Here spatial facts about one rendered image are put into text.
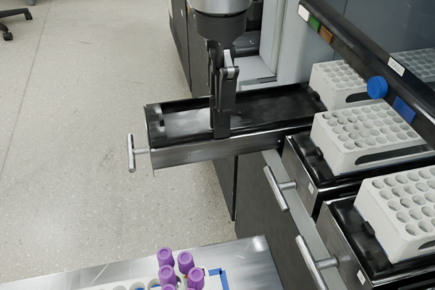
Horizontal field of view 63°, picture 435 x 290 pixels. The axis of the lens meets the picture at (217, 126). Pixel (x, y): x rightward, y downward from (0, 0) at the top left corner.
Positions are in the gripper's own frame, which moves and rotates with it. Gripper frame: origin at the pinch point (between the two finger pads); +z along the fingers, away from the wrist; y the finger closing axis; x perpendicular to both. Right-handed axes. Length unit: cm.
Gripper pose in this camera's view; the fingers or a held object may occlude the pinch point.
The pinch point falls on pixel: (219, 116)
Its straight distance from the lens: 64.0
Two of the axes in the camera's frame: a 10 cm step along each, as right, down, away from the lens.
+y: -2.3, -6.3, 7.4
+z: 0.0, 7.6, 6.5
